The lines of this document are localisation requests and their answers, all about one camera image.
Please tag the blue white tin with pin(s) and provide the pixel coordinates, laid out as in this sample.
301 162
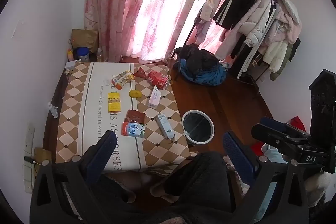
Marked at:
82 54

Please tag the small red wrapper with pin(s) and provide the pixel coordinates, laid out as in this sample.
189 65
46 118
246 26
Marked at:
140 72

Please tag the person's legs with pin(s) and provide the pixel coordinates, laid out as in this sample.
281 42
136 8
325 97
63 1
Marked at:
204 182

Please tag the round white trash bin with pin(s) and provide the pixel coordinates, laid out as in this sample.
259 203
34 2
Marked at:
198 127

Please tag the yellow orange snack packet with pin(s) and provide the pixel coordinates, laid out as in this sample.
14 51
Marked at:
122 79

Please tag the blue milk carton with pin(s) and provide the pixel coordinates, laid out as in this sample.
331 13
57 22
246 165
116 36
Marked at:
133 129

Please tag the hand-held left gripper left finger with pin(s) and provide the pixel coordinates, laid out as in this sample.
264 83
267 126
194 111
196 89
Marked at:
101 154

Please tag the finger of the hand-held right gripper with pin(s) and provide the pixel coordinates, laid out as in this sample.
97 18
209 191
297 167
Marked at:
278 123
273 136

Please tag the small clear plastic bottle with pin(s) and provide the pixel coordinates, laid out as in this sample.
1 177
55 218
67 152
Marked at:
52 109

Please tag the black white-striped pants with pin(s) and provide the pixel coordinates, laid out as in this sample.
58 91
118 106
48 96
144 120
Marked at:
246 61

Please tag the cream jacket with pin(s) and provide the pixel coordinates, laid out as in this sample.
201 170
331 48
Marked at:
275 54

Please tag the white puffer jacket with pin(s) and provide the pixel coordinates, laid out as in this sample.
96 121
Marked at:
257 22

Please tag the white wall socket panel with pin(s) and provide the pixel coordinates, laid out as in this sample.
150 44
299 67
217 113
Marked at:
28 158

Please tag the white teal box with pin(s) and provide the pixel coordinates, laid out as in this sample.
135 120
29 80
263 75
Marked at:
165 125

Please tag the red crinkled snack bag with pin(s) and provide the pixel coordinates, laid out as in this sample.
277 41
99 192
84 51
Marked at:
157 79

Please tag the yellow box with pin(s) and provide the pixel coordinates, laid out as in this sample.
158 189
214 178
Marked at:
114 102

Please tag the person's right forearm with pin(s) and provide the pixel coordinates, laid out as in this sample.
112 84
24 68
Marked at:
316 184

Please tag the black clothes rack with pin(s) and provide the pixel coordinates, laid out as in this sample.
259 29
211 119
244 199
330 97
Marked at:
194 27

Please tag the pink fleece coat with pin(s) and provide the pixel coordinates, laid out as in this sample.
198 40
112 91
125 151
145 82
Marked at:
287 26

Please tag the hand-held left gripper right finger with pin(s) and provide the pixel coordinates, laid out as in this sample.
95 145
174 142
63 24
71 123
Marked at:
237 158

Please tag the checkered tablecloth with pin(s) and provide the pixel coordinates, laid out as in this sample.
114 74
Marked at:
78 108

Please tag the white bottle cap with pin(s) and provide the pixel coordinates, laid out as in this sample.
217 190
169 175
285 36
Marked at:
106 81

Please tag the white pink box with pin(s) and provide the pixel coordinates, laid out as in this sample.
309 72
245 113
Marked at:
154 98

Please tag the orange bottle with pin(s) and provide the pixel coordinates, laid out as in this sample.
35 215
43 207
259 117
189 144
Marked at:
70 55

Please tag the black clothing pile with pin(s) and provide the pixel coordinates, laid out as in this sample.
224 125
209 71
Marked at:
199 57

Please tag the blue and black clothes pile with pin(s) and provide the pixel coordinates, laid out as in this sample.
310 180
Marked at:
207 77

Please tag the cardboard piece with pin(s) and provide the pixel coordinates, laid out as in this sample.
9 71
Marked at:
42 157

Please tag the pink floral curtain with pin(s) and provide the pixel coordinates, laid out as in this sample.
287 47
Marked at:
147 3

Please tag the brown red packet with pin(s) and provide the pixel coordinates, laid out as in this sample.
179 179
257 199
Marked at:
135 116

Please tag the brown paper bag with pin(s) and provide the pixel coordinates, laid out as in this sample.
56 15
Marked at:
84 39

